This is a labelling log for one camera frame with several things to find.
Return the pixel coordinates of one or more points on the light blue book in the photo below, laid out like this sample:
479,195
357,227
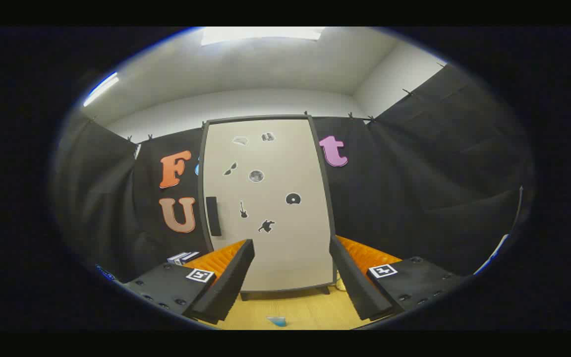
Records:
176,257

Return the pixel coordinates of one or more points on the white cabinet door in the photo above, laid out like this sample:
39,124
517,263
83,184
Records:
275,258

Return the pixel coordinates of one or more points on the grey cabinet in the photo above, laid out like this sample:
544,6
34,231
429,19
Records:
246,296

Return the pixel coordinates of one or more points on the ceiling light panel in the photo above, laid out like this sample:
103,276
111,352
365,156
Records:
260,33

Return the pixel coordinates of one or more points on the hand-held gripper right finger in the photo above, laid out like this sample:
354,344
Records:
352,282

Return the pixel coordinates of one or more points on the yellow plush toy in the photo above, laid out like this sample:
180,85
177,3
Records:
340,285

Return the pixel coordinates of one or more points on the dark blue book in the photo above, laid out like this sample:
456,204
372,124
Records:
190,257

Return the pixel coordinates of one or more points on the black backdrop cloth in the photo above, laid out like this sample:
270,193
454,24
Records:
414,198

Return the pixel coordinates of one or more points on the ceiling strip light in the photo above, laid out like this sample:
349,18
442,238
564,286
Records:
101,89

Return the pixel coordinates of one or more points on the blue white tube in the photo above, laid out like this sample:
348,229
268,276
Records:
278,322

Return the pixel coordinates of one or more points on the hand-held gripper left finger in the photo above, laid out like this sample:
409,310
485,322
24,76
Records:
231,282

